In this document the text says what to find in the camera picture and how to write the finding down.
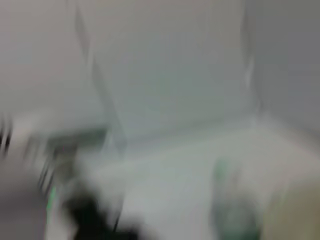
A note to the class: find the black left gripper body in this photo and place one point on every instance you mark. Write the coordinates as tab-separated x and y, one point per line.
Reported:
92	220

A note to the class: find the clear green-label water bottle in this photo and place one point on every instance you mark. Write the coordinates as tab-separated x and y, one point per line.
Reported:
235	212

